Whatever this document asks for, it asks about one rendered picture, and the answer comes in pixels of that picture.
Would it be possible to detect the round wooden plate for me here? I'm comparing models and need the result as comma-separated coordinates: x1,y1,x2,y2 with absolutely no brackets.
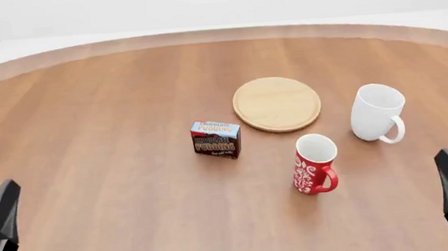
230,73,324,137

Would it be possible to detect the chocolate pudding box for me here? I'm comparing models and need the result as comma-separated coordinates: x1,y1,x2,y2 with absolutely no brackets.
189,118,244,163

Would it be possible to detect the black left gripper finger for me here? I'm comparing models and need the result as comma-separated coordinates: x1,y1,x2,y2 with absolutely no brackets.
0,178,26,243

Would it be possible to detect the white mug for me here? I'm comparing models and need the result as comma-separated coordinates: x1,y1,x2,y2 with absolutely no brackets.
348,81,409,148

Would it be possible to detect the red patterned mug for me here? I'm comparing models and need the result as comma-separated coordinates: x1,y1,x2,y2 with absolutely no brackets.
287,131,341,197

